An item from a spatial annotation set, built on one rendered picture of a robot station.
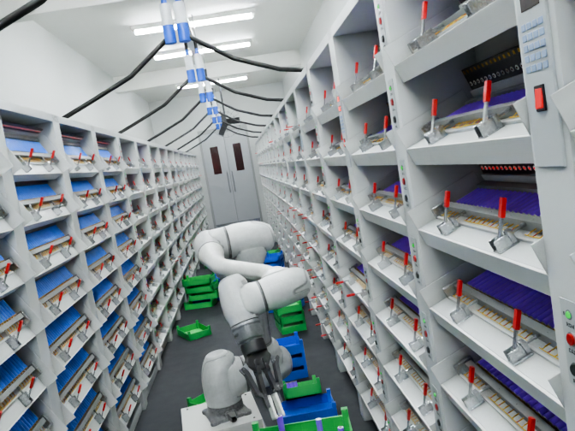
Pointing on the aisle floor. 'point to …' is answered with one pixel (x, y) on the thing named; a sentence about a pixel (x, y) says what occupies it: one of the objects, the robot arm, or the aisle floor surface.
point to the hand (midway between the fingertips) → (275, 405)
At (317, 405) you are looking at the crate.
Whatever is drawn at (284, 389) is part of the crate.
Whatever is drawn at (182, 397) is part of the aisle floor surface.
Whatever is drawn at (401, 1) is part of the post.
